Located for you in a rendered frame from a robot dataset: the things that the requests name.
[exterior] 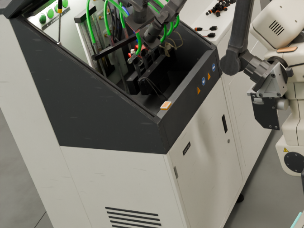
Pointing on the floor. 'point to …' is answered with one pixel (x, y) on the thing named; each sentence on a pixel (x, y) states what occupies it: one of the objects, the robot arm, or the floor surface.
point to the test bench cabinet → (132, 187)
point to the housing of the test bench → (36, 134)
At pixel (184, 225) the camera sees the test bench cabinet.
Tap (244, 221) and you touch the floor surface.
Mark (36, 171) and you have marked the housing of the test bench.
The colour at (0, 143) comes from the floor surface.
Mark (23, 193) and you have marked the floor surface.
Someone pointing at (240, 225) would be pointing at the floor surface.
